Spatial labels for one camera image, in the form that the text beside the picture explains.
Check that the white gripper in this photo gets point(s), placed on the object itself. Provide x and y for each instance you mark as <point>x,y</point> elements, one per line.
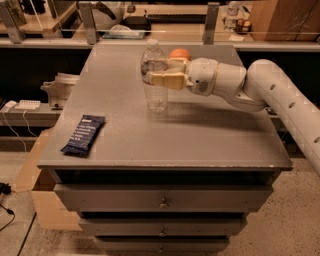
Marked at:
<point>202,76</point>

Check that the clear plastic water bottle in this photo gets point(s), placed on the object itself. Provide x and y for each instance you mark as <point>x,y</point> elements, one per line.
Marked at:
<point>153,60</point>

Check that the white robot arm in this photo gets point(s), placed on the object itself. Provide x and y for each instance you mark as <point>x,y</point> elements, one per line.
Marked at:
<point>262,84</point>

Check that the small bottle on shelf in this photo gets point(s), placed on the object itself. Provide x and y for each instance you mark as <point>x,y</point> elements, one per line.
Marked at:
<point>231,16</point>

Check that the orange fruit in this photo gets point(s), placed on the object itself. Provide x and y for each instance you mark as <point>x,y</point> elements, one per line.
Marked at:
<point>179,53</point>

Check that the black tray on shelf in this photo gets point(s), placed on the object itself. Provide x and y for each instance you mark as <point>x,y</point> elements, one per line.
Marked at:
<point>137,23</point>

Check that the dark blue snack bar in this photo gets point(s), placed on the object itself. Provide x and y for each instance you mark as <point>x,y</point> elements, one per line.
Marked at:
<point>84,135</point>

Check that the grey drawer cabinet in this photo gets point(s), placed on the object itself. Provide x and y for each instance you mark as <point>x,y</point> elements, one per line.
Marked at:
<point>184,180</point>

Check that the cardboard box on shelf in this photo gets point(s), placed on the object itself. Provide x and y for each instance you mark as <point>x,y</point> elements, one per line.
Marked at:
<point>285,20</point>

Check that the white plastic fixture part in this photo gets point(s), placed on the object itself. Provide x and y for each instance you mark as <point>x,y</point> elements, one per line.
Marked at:
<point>59,89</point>

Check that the white power strip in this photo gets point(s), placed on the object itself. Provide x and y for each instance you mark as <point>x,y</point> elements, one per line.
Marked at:
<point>28,105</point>

